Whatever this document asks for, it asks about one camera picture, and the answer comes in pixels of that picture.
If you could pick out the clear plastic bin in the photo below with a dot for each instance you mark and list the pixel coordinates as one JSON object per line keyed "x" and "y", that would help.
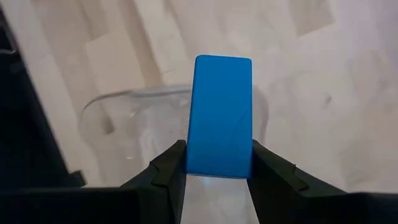
{"x": 124, "y": 130}

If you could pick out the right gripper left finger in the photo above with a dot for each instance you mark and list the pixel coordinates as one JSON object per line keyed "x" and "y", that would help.
{"x": 149, "y": 202}

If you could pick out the blue block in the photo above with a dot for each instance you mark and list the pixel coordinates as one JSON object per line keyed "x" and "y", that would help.
{"x": 219, "y": 118}

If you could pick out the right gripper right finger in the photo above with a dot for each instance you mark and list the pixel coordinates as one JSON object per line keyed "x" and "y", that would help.
{"x": 295, "y": 205}

